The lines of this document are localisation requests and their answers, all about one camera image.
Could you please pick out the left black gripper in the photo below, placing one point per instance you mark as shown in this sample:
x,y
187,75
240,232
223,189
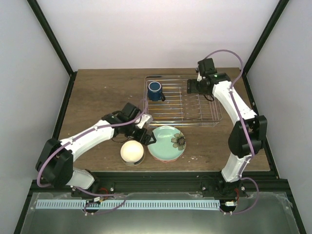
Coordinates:
x,y
145,141

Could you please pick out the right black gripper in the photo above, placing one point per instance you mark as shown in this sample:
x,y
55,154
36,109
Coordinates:
x,y
191,87

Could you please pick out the teal flower plate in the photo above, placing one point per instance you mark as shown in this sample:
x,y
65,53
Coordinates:
x,y
170,143

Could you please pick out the blue enamel mug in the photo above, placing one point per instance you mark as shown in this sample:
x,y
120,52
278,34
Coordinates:
x,y
155,91

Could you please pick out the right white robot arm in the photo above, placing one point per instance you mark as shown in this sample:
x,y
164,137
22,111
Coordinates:
x,y
249,131

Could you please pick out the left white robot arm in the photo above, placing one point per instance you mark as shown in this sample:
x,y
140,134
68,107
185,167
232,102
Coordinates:
x,y
55,165

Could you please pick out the white upturned bowl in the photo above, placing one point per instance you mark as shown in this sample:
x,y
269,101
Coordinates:
x,y
132,151

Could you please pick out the orange scalloped plate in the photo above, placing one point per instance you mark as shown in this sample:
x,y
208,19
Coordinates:
x,y
165,160

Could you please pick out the light blue slotted strip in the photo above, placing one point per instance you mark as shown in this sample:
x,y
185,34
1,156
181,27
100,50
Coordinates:
x,y
130,204

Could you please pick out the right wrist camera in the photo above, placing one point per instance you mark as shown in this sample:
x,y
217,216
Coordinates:
x,y
199,77

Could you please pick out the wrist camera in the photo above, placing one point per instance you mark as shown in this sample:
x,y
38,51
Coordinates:
x,y
199,77
143,120

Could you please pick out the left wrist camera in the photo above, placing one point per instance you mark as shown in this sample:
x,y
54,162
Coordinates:
x,y
143,120

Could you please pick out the wire dish rack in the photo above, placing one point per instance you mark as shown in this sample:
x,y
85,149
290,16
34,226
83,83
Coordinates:
x,y
181,109

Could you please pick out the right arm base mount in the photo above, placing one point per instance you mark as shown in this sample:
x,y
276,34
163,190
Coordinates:
x,y
219,188

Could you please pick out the black aluminium frame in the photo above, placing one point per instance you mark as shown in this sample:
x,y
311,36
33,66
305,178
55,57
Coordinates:
x,y
157,182

